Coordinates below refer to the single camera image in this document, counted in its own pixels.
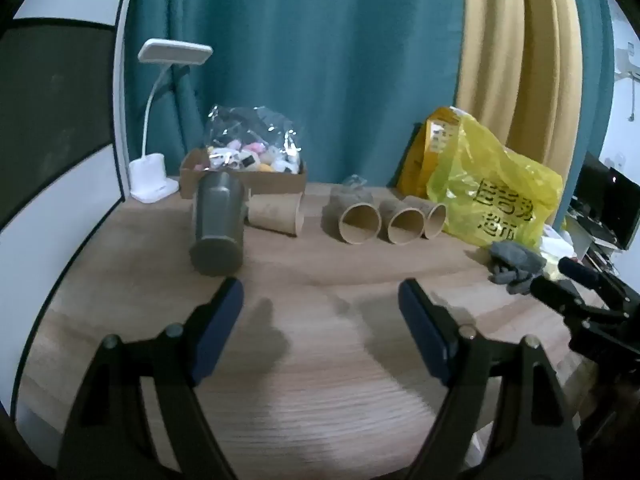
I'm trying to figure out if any grey glove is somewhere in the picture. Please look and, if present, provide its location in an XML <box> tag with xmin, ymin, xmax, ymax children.
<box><xmin>487</xmin><ymin>239</ymin><xmax>549</xmax><ymax>296</ymax></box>

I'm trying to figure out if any cardboard box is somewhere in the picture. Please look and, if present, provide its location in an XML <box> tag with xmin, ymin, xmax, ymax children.
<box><xmin>178</xmin><ymin>148</ymin><xmax>307</xmax><ymax>200</ymax></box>

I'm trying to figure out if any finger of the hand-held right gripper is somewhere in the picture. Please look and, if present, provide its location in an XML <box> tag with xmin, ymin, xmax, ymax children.
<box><xmin>558</xmin><ymin>257</ymin><xmax>620</xmax><ymax>289</ymax></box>
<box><xmin>530</xmin><ymin>277</ymin><xmax>586</xmax><ymax>313</ymax></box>

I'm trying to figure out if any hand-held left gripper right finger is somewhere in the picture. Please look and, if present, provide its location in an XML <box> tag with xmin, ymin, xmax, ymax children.
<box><xmin>398</xmin><ymin>279</ymin><xmax>584</xmax><ymax>480</ymax></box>

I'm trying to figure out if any orange snack packet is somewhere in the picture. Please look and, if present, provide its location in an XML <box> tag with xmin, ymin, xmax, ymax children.
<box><xmin>397</xmin><ymin>106</ymin><xmax>470</xmax><ymax>199</ymax></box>

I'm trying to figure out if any teal curtain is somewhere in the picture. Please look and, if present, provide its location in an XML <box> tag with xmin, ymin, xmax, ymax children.
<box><xmin>123</xmin><ymin>0</ymin><xmax>467</xmax><ymax>187</ymax></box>
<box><xmin>549</xmin><ymin>0</ymin><xmax>615</xmax><ymax>223</ymax></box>

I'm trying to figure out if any yellow curtain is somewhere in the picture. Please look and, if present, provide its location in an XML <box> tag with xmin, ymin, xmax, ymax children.
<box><xmin>457</xmin><ymin>0</ymin><xmax>584</xmax><ymax>177</ymax></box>

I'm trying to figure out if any white desk lamp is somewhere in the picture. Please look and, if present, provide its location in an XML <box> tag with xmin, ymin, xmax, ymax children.
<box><xmin>128</xmin><ymin>38</ymin><xmax>214</xmax><ymax>205</ymax></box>

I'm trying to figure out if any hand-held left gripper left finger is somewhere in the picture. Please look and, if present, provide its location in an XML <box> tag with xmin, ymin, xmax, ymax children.
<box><xmin>57</xmin><ymin>277</ymin><xmax>245</xmax><ymax>480</ymax></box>

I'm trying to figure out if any clear bag of small toys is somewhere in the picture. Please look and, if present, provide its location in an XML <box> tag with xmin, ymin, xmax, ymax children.
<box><xmin>203</xmin><ymin>104</ymin><xmax>304</xmax><ymax>174</ymax></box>

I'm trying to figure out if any white paper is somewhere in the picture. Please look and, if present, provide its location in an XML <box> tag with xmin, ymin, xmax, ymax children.
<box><xmin>539</xmin><ymin>224</ymin><xmax>592</xmax><ymax>262</ymax></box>

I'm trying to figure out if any black laptop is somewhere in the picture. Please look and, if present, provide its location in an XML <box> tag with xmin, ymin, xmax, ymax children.
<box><xmin>569</xmin><ymin>152</ymin><xmax>640</xmax><ymax>252</ymax></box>

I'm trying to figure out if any grey metal cup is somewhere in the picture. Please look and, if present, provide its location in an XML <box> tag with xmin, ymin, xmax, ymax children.
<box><xmin>189</xmin><ymin>171</ymin><xmax>247</xmax><ymax>277</ymax></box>

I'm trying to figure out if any brown paper cup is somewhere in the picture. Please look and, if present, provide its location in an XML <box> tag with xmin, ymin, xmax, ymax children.
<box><xmin>327</xmin><ymin>186</ymin><xmax>382</xmax><ymax>245</ymax></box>
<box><xmin>403</xmin><ymin>195</ymin><xmax>448</xmax><ymax>239</ymax></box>
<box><xmin>380</xmin><ymin>199</ymin><xmax>426</xmax><ymax>245</ymax></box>
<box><xmin>248</xmin><ymin>193</ymin><xmax>305</xmax><ymax>237</ymax></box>

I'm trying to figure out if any yellow plastic bag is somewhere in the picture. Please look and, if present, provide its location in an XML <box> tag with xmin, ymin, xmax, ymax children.
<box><xmin>425</xmin><ymin>111</ymin><xmax>565</xmax><ymax>249</ymax></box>

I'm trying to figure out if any clear plastic wrap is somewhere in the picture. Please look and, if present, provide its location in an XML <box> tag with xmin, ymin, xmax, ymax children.
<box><xmin>342</xmin><ymin>174</ymin><xmax>374</xmax><ymax>197</ymax></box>

